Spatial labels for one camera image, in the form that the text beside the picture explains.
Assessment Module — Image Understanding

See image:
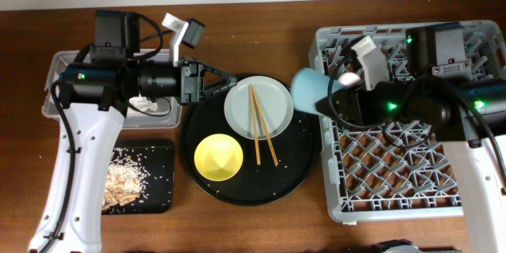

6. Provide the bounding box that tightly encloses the grey dishwasher rack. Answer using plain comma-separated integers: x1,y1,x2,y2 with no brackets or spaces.
308,20,506,224

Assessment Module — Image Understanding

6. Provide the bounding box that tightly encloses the white napkin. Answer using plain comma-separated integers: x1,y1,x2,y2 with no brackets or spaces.
129,96,158,112

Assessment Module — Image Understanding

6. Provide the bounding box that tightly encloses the clear plastic waste bin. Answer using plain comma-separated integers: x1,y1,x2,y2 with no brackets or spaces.
41,51,182,130

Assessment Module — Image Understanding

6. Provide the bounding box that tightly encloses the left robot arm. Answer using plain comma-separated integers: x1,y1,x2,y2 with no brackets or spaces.
28,10,237,252

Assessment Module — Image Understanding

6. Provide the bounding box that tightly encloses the yellow bowl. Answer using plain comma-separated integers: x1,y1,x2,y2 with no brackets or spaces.
194,134,244,182

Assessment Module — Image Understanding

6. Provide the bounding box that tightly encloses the grey round plate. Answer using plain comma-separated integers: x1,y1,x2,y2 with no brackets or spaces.
224,76,294,140

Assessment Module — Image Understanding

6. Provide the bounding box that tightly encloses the round black serving tray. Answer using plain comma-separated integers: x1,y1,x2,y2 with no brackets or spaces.
179,92,321,206

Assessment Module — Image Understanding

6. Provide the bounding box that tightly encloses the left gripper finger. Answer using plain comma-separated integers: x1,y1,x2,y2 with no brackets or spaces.
195,59,237,83
203,80,237,97

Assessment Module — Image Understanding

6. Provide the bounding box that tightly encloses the pink cup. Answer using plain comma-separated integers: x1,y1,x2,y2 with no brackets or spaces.
338,72,361,86

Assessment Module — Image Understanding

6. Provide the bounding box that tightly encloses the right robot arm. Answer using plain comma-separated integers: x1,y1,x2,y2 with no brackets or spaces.
315,22,505,252

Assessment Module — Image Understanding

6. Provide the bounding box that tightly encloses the blue cup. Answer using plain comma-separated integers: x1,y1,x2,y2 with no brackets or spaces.
290,68,333,116

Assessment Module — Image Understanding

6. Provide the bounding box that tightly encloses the black rectangular tray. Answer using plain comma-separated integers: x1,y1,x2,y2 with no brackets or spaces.
103,138,175,215

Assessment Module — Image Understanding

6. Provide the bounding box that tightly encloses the wooden chopstick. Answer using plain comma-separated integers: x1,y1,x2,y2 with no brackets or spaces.
253,87,279,167
249,84,261,166

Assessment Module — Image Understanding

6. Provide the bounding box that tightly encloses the food scraps and rice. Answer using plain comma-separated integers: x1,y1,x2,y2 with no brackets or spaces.
102,147,151,213

